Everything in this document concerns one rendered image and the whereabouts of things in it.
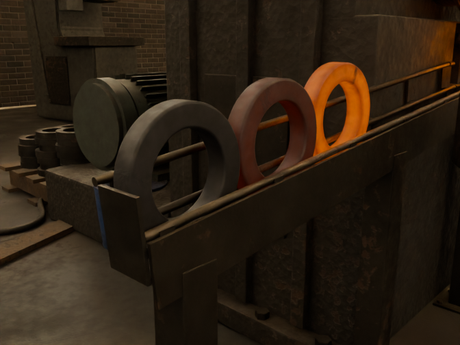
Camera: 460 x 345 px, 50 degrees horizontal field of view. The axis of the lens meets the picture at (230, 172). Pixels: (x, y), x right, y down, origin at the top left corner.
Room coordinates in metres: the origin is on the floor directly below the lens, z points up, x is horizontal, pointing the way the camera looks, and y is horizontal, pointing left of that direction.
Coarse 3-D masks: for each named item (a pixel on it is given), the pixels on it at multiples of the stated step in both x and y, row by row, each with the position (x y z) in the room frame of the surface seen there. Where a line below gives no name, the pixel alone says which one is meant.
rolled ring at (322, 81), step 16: (336, 64) 0.84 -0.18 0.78; (352, 64) 0.87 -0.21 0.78; (320, 80) 0.81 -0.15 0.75; (336, 80) 0.83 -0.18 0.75; (352, 80) 0.87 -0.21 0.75; (320, 96) 0.80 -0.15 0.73; (352, 96) 0.90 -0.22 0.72; (368, 96) 0.91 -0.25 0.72; (320, 112) 0.81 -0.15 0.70; (352, 112) 0.91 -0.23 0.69; (368, 112) 0.91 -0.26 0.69; (320, 128) 0.81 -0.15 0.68; (352, 128) 0.90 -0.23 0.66; (320, 144) 0.81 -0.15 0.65; (336, 144) 0.88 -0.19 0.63
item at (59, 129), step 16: (48, 128) 2.62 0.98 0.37; (64, 128) 2.42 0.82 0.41; (32, 144) 2.64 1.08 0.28; (48, 144) 2.47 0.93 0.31; (64, 144) 2.30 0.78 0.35; (32, 160) 2.63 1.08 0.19; (48, 160) 2.46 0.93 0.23; (64, 160) 2.32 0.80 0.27; (80, 160) 2.32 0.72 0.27; (16, 176) 2.56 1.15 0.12; (32, 176) 2.49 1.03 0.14; (32, 192) 2.55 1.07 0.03
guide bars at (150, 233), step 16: (448, 96) 1.15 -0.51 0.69; (416, 112) 1.02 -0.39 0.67; (384, 128) 0.91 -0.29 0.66; (352, 144) 0.83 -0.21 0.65; (304, 160) 0.74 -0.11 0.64; (320, 160) 0.76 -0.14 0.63; (272, 176) 0.67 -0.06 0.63; (240, 192) 0.62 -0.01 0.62; (208, 208) 0.58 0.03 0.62; (176, 224) 0.54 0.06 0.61
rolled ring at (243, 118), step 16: (272, 80) 0.71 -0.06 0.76; (288, 80) 0.73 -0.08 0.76; (240, 96) 0.69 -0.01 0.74; (256, 96) 0.68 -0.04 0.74; (272, 96) 0.70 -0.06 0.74; (288, 96) 0.73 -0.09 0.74; (304, 96) 0.75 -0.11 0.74; (240, 112) 0.67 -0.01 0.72; (256, 112) 0.67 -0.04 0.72; (288, 112) 0.77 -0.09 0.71; (304, 112) 0.75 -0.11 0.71; (240, 128) 0.66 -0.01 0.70; (256, 128) 0.67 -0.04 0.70; (304, 128) 0.76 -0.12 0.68; (240, 144) 0.65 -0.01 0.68; (304, 144) 0.76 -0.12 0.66; (240, 160) 0.65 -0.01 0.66; (288, 160) 0.76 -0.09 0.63; (240, 176) 0.66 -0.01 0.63; (256, 176) 0.68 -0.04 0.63; (288, 176) 0.73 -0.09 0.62
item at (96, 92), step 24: (96, 96) 1.97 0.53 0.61; (120, 96) 1.92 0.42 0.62; (144, 96) 2.00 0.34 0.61; (96, 120) 1.98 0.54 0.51; (120, 120) 1.89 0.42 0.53; (96, 144) 1.99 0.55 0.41; (120, 144) 1.89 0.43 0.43; (168, 144) 2.05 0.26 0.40; (72, 168) 2.23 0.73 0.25; (96, 168) 2.23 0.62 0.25; (168, 168) 2.07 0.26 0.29; (48, 192) 2.21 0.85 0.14; (72, 192) 2.05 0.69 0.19; (168, 192) 1.84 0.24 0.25; (72, 216) 2.07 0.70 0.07; (96, 216) 1.93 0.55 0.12; (168, 216) 1.62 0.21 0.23
